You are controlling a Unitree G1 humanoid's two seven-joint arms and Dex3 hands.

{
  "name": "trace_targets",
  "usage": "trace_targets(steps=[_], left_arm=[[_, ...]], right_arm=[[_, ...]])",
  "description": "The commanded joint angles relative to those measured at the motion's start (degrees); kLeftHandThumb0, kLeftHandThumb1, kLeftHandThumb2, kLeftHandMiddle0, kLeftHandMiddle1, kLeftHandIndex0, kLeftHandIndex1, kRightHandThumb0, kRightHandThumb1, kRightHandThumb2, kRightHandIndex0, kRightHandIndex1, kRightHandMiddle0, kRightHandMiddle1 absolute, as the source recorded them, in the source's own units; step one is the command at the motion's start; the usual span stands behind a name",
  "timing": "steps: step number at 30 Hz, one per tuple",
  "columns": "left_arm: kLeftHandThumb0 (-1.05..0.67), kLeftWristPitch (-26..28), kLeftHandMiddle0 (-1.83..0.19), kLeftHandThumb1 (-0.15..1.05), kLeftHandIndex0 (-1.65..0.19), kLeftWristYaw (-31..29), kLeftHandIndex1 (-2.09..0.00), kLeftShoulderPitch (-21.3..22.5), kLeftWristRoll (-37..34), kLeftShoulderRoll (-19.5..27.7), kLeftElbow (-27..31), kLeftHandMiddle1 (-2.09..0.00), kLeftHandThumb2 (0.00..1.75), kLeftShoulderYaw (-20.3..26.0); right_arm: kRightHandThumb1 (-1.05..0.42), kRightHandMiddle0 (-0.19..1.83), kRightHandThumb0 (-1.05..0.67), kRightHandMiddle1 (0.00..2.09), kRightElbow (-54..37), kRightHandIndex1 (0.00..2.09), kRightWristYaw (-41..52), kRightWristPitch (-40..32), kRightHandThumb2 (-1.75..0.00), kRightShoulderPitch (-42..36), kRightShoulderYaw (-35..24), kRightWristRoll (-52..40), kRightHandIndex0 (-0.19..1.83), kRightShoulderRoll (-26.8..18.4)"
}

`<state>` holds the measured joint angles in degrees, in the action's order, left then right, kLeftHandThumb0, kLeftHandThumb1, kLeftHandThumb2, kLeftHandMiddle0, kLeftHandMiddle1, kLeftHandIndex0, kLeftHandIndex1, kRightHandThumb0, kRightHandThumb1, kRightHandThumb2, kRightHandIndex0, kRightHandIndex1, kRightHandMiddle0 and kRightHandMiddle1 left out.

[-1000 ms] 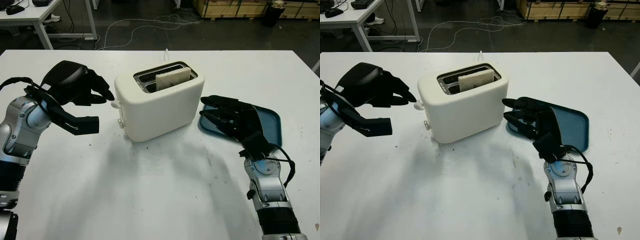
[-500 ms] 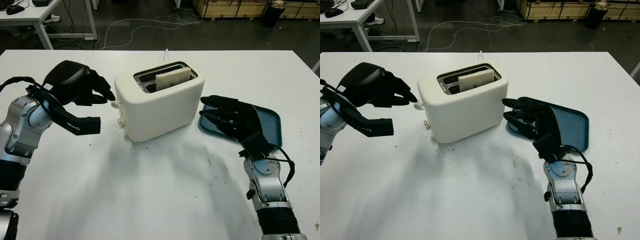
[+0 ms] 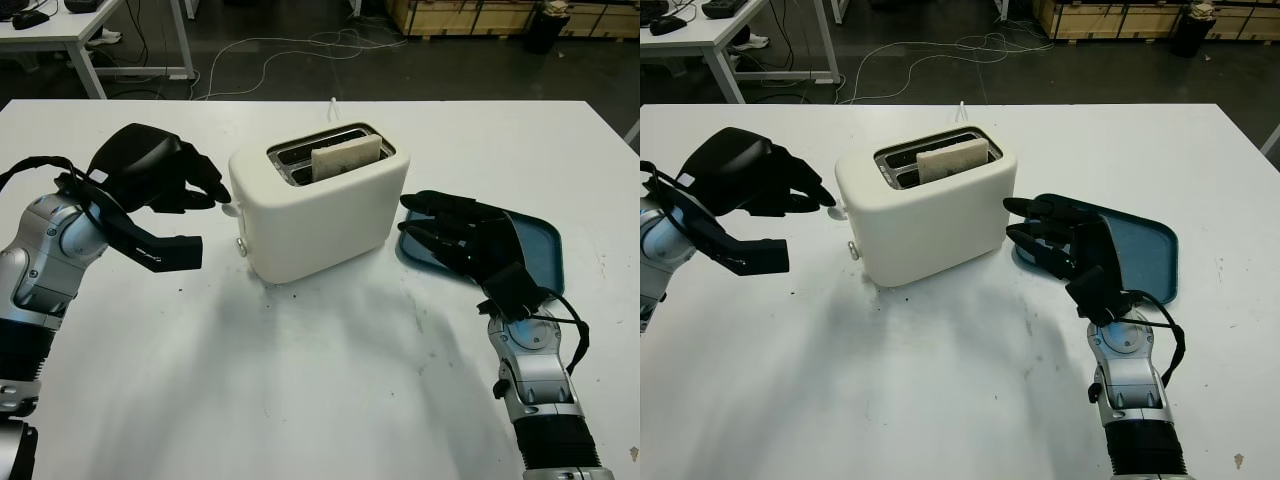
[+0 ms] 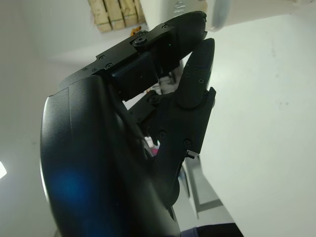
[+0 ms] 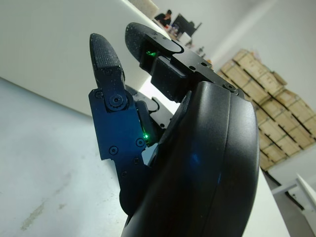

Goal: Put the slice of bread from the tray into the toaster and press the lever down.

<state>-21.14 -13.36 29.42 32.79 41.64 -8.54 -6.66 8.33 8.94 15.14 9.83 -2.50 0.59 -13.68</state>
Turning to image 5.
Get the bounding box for black computer monitor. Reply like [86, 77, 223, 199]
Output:
[172, 14, 202, 36]

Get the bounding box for person in black shirt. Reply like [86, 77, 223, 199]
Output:
[154, 9, 173, 27]

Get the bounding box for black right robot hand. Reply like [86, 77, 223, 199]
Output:
[88, 22, 260, 237]

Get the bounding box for stacked wooden crates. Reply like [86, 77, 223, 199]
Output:
[217, 48, 316, 171]

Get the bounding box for white two-slot toaster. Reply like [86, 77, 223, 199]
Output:
[0, 0, 185, 117]

